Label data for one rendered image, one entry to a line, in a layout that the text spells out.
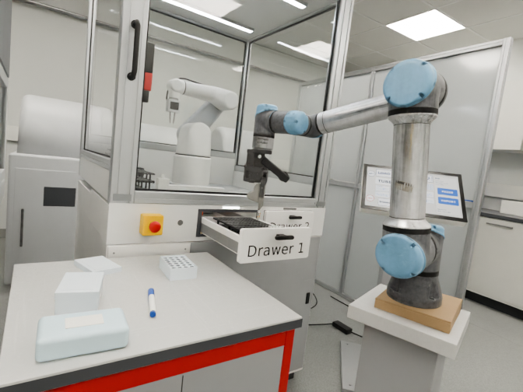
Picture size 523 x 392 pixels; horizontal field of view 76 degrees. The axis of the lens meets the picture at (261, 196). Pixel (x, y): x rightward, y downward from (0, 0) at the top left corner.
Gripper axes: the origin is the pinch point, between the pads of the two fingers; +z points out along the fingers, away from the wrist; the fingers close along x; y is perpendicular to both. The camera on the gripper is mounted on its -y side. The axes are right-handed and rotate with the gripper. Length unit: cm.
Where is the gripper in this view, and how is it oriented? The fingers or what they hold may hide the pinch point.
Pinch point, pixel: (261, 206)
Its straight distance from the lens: 119.1
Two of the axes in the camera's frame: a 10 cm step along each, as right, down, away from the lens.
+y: -9.9, -1.2, 0.5
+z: -1.2, 9.9, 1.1
